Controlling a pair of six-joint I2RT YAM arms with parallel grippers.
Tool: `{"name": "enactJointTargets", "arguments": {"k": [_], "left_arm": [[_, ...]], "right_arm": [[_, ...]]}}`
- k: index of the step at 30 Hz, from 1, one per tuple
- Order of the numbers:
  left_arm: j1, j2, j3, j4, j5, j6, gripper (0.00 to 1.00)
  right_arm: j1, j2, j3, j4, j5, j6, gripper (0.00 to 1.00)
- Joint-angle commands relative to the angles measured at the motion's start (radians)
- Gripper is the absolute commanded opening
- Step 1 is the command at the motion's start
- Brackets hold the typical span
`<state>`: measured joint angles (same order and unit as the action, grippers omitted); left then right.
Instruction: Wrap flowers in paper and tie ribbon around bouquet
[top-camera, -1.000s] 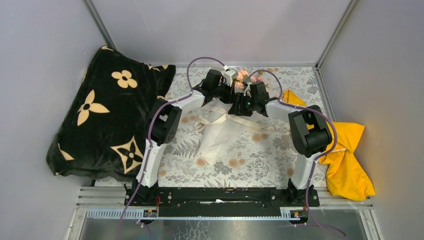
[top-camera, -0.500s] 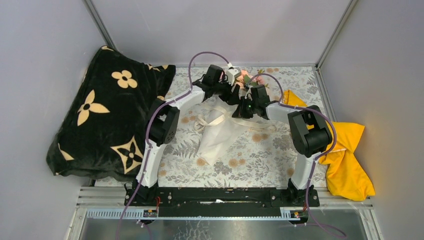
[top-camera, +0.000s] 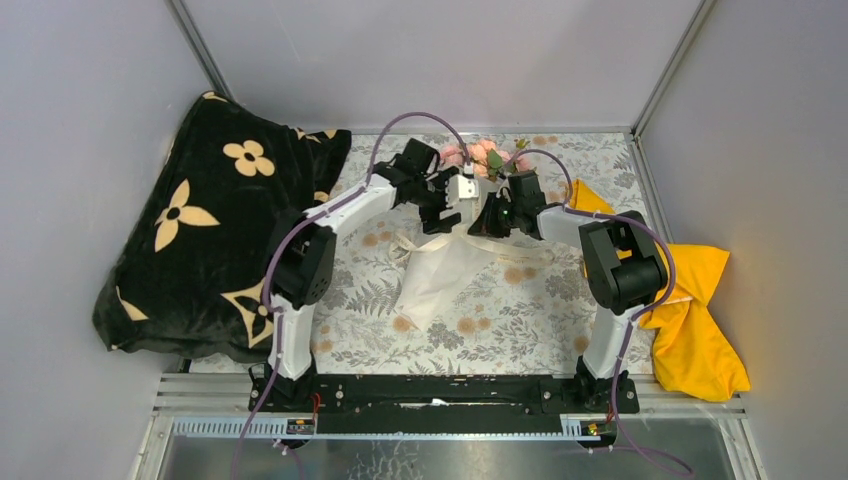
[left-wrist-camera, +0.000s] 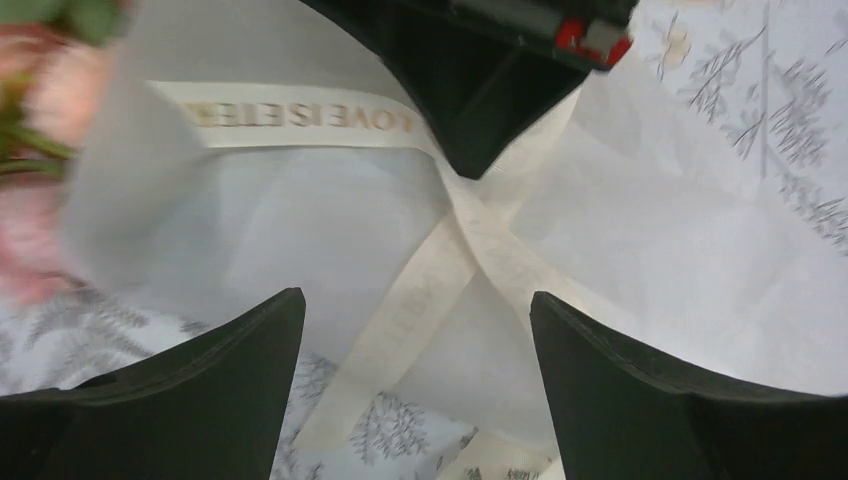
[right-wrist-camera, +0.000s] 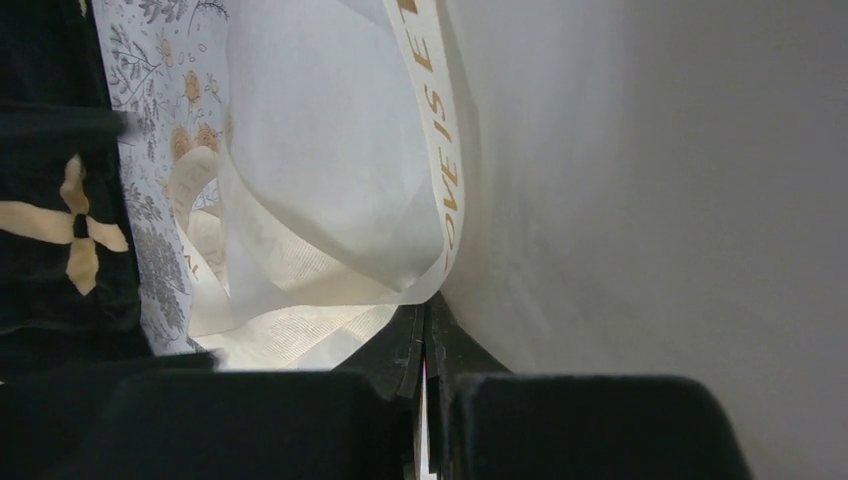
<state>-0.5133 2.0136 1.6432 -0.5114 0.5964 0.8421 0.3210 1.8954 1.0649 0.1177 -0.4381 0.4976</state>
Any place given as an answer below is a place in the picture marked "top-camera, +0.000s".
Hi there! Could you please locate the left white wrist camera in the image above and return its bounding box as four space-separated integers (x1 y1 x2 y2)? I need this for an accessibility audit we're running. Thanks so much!
446 174 480 208

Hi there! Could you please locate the yellow cloth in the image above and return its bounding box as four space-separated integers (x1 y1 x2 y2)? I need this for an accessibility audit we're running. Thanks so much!
568 178 753 404

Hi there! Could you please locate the floral tablecloth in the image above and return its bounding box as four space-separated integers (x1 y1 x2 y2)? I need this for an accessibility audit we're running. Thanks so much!
311 133 646 376

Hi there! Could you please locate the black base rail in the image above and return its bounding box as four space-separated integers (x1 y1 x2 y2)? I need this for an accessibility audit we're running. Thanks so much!
249 372 640 435

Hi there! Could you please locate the black flower-pattern blanket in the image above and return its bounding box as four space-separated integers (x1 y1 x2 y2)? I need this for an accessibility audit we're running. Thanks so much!
92 91 352 363

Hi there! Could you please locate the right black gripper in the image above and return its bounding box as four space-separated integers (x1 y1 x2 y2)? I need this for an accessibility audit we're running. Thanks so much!
468 192 523 239

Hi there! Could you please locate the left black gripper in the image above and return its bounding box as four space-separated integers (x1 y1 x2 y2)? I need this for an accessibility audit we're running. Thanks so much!
408 166 459 234

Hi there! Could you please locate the pink fake flower bouquet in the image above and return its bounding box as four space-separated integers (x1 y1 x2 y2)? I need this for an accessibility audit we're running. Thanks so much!
440 139 534 181

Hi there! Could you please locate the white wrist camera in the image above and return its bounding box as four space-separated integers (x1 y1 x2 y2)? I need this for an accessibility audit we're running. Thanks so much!
446 174 480 208
496 186 512 205

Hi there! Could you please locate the cream ribbon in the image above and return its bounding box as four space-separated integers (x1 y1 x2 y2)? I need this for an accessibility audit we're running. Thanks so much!
389 231 555 268

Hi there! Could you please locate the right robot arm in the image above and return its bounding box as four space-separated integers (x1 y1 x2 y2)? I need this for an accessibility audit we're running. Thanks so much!
468 172 669 412

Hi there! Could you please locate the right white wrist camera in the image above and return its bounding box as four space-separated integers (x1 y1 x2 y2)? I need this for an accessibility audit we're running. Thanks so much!
496 186 512 205

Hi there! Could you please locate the white wrapping paper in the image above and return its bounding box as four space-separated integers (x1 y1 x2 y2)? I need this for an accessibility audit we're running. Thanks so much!
394 178 496 330

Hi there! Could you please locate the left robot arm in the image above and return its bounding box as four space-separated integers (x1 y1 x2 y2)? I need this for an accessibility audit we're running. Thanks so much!
261 139 463 411

